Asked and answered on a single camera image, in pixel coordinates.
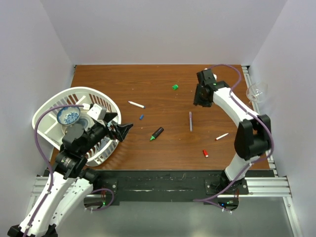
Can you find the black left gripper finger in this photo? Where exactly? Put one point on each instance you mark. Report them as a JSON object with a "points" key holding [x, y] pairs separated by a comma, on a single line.
{"points": [[121, 130], [110, 116]]}

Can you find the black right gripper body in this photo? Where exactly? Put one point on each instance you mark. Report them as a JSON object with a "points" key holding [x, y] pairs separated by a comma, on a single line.
{"points": [[199, 98]]}

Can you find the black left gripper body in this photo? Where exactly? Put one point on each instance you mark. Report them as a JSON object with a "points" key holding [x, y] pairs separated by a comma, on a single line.
{"points": [[100, 130]]}

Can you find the purple marker pen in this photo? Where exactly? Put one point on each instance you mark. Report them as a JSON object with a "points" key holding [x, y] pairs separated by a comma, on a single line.
{"points": [[190, 121]]}

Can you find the black green highlighter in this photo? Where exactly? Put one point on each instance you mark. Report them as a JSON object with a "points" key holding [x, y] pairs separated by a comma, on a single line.
{"points": [[156, 133]]}

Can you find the white red-tipped marker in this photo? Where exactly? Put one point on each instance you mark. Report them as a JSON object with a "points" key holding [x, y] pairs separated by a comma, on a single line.
{"points": [[221, 136]]}

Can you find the red pen cap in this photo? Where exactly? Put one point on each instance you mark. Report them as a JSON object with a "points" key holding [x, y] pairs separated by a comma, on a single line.
{"points": [[205, 153]]}

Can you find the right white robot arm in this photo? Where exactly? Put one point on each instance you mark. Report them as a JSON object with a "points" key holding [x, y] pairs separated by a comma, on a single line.
{"points": [[253, 136]]}

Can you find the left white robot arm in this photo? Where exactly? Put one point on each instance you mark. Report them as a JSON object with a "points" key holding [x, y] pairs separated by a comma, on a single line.
{"points": [[67, 168]]}

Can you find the stacked ceramic plates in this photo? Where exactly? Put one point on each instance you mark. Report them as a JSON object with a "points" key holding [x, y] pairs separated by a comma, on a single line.
{"points": [[85, 121]]}

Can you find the white blue-tipped marker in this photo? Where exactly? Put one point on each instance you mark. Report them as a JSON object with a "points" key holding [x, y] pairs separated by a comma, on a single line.
{"points": [[136, 104]]}

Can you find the blue white ceramic bowl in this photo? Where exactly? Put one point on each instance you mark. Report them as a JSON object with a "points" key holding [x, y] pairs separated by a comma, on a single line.
{"points": [[68, 115]]}

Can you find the white plastic basket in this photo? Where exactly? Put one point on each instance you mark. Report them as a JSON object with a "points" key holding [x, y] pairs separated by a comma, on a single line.
{"points": [[53, 132]]}

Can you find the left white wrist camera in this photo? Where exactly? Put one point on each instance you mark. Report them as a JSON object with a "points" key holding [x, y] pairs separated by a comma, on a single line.
{"points": [[97, 112]]}

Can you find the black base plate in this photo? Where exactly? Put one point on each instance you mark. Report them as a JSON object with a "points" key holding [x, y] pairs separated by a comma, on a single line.
{"points": [[149, 185]]}

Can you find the aluminium frame rail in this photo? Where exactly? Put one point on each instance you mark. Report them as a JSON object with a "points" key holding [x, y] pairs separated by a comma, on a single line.
{"points": [[263, 187]]}

